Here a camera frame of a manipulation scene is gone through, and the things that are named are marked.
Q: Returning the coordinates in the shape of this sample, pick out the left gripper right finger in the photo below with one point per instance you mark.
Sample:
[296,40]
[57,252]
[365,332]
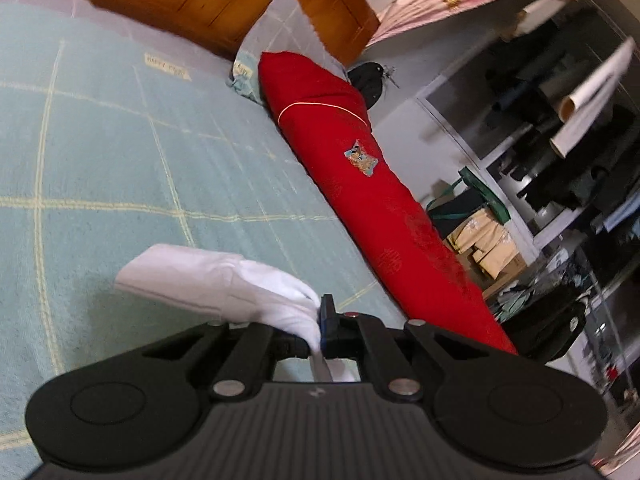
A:
[366,340]

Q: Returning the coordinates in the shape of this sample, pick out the white rolled paper tubes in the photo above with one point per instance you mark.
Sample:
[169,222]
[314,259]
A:
[583,105]

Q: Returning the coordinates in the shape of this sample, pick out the light green bed blanket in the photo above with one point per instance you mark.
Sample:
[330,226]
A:
[116,137]

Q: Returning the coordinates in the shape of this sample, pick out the black round hat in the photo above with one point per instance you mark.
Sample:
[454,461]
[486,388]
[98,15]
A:
[368,79]

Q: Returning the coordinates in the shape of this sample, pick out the green tote bag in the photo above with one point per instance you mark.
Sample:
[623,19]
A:
[458,201]

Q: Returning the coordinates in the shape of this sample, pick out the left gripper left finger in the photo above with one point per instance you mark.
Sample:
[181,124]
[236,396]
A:
[247,358]

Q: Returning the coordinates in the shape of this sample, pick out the white t-shirt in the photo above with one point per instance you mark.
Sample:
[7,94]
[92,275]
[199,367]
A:
[229,288]

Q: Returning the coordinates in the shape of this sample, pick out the grey checked pillow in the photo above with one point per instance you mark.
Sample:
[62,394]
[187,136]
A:
[284,26]

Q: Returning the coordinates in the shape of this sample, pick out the red long bolster pillow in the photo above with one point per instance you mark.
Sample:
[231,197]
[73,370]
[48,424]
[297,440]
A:
[325,122]

